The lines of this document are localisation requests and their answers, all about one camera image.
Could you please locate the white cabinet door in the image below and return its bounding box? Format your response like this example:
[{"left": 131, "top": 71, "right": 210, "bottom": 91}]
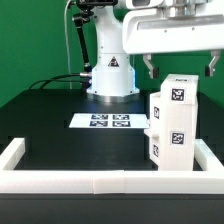
[{"left": 144, "top": 92, "right": 160, "bottom": 165}]

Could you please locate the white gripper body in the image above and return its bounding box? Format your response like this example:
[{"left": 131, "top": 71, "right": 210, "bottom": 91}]
[{"left": 122, "top": 7, "right": 224, "bottom": 54}]

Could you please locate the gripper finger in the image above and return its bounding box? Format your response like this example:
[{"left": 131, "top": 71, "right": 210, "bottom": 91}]
[
  {"left": 205, "top": 50, "right": 221, "bottom": 77},
  {"left": 143, "top": 54, "right": 158, "bottom": 79}
]

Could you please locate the black cable bundle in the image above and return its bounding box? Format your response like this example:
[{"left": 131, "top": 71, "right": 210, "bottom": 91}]
[{"left": 29, "top": 72, "right": 92, "bottom": 90}]

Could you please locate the white cabinet body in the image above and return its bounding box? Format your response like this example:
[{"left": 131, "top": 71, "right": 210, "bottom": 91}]
[{"left": 159, "top": 103, "right": 198, "bottom": 171}]

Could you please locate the white marker sheet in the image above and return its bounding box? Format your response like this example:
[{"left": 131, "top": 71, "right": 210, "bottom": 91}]
[{"left": 69, "top": 113, "right": 149, "bottom": 129}]

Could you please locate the white U-shaped fence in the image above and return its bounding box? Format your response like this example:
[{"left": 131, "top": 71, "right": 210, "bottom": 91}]
[{"left": 0, "top": 138, "right": 224, "bottom": 194}]

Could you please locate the white cable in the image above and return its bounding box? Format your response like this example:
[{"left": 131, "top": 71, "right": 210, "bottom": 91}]
[{"left": 63, "top": 0, "right": 74, "bottom": 90}]

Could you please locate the white cabinet top block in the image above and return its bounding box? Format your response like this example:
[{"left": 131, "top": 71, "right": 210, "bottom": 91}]
[{"left": 160, "top": 74, "right": 198, "bottom": 105}]

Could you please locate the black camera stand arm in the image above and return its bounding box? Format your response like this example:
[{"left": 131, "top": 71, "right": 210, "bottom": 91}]
[{"left": 72, "top": 0, "right": 118, "bottom": 72}]

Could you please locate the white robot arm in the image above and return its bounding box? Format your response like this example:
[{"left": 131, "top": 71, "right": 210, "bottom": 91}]
[{"left": 87, "top": 0, "right": 224, "bottom": 102}]

